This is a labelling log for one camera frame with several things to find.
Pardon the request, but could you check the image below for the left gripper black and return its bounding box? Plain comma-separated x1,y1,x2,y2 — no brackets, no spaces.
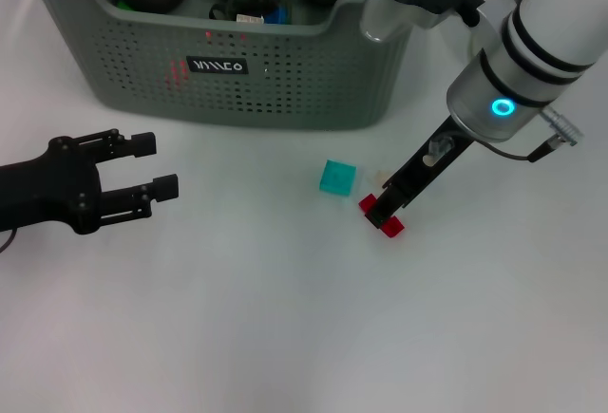
0,128,181,236

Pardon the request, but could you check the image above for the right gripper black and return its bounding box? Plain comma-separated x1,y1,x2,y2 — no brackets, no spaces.
364,118,476,230

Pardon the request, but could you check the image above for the dark red long toy brick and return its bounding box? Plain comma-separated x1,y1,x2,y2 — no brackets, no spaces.
358,194,406,238

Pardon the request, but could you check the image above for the teal square toy brick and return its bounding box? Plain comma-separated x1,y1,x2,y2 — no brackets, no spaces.
317,160,357,196

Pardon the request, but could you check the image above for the grey perforated storage basket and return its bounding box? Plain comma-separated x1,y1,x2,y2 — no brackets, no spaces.
28,0,443,130

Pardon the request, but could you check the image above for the right gripper cable with connector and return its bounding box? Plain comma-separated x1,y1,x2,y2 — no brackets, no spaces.
484,103,585,163

